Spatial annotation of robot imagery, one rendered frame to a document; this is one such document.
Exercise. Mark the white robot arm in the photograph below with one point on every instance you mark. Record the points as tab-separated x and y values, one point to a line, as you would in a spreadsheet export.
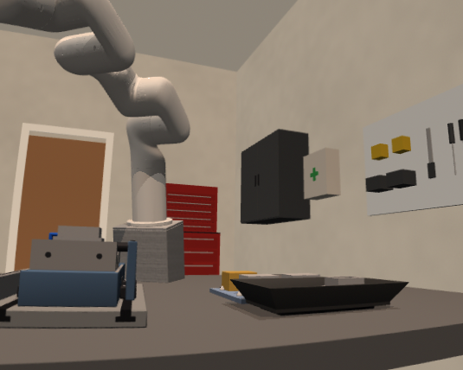
134	97

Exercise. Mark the orange rectangular block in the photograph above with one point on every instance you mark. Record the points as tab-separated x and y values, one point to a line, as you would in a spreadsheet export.
226	276

